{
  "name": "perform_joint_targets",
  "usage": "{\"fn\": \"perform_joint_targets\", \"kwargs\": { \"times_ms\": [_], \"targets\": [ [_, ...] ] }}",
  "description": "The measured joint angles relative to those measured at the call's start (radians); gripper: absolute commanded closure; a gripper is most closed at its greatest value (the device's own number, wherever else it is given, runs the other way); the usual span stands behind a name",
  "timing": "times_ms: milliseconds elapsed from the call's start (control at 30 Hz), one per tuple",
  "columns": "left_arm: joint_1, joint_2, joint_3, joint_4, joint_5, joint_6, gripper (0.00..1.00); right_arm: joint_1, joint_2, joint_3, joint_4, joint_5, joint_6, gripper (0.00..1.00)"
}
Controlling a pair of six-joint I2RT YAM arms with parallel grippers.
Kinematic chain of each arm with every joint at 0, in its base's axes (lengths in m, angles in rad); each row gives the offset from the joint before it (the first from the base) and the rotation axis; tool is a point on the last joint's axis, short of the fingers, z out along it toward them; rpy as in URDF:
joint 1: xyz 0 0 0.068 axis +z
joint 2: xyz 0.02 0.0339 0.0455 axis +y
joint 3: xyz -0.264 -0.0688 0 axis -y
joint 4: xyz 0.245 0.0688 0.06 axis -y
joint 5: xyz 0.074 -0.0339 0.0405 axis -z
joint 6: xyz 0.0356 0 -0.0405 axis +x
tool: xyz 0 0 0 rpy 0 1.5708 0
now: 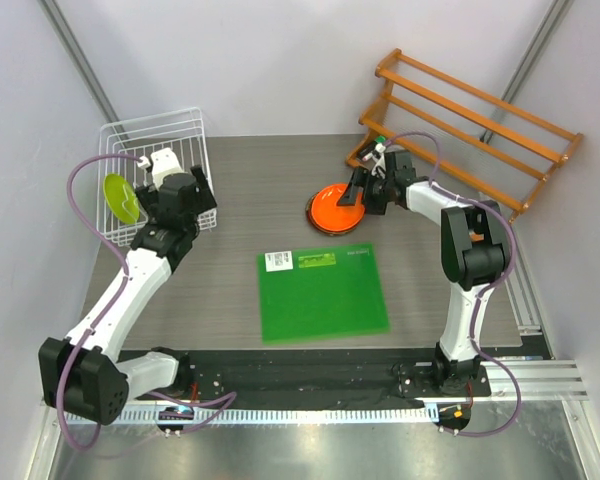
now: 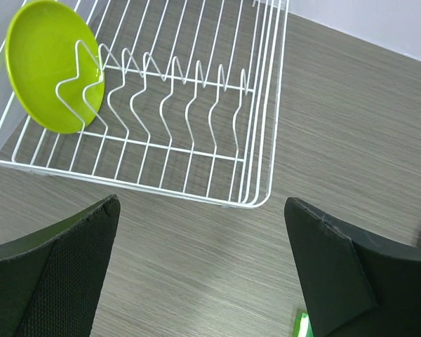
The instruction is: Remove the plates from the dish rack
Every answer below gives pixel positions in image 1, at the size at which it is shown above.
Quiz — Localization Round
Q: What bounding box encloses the lime green plate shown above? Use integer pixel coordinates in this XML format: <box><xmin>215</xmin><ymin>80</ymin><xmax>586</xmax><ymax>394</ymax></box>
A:
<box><xmin>103</xmin><ymin>173</ymin><xmax>140</xmax><ymax>224</ymax></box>

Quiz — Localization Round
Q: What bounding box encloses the yellow patterned plate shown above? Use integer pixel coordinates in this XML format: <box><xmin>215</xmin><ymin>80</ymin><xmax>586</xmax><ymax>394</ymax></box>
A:
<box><xmin>305</xmin><ymin>194</ymin><xmax>361</xmax><ymax>237</ymax></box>

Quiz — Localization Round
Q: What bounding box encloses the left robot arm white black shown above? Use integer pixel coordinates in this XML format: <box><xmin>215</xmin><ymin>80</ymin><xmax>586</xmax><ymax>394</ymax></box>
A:
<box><xmin>38</xmin><ymin>166</ymin><xmax>217</xmax><ymax>425</ymax></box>

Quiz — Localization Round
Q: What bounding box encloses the orange plate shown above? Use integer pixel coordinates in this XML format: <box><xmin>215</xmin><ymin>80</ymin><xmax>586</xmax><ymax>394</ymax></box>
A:
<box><xmin>311</xmin><ymin>183</ymin><xmax>365</xmax><ymax>231</ymax></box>

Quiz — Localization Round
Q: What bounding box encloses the green cutting mat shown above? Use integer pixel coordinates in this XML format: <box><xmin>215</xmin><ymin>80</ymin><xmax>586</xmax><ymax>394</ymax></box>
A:
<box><xmin>257</xmin><ymin>243</ymin><xmax>390</xmax><ymax>345</ymax></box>

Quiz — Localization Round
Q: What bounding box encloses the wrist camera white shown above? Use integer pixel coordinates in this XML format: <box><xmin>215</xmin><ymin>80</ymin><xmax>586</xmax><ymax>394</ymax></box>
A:
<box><xmin>138</xmin><ymin>147</ymin><xmax>184</xmax><ymax>189</ymax></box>
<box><xmin>364</xmin><ymin>142</ymin><xmax>387</xmax><ymax>179</ymax></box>

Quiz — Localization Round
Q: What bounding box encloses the perforated cable duct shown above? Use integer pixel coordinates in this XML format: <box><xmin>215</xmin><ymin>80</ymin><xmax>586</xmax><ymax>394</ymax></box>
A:
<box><xmin>112</xmin><ymin>403</ymin><xmax>439</xmax><ymax>426</ymax></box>

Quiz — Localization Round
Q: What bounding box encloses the white wire dish rack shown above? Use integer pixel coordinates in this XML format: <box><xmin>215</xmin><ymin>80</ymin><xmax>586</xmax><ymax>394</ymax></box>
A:
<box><xmin>96</xmin><ymin>107</ymin><xmax>213</xmax><ymax>247</ymax></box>

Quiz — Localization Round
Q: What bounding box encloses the orange wooden shelf rack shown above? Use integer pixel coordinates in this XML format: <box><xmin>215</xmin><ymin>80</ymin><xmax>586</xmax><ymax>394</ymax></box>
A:
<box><xmin>346</xmin><ymin>48</ymin><xmax>584</xmax><ymax>222</ymax></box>

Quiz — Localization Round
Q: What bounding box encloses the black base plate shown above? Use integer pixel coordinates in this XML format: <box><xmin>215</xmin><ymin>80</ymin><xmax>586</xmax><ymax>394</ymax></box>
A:
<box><xmin>134</xmin><ymin>348</ymin><xmax>492</xmax><ymax>409</ymax></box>

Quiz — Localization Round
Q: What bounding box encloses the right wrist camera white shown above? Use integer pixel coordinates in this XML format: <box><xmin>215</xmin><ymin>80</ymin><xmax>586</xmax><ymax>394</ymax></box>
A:
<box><xmin>364</xmin><ymin>142</ymin><xmax>387</xmax><ymax>179</ymax></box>

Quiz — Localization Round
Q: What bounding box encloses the green capped marker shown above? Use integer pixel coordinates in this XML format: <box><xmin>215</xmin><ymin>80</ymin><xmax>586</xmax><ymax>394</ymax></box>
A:
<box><xmin>356</xmin><ymin>135</ymin><xmax>386</xmax><ymax>162</ymax></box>

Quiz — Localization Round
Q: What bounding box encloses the aluminium rail frame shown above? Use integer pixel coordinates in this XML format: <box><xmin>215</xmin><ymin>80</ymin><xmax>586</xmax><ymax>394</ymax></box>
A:
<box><xmin>40</xmin><ymin>360</ymin><xmax>590</xmax><ymax>405</ymax></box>

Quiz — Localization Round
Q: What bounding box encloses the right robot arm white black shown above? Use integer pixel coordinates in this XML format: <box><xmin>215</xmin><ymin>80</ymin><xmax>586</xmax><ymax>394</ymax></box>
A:
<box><xmin>337</xmin><ymin>152</ymin><xmax>516</xmax><ymax>396</ymax></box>

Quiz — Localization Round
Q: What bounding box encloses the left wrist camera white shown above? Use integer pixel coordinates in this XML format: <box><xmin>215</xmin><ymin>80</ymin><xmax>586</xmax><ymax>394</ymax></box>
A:
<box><xmin>138</xmin><ymin>147</ymin><xmax>184</xmax><ymax>189</ymax></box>

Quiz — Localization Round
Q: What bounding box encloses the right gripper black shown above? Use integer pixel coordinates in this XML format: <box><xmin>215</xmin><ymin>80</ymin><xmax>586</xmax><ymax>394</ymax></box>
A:
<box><xmin>338</xmin><ymin>166</ymin><xmax>395</xmax><ymax>216</ymax></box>

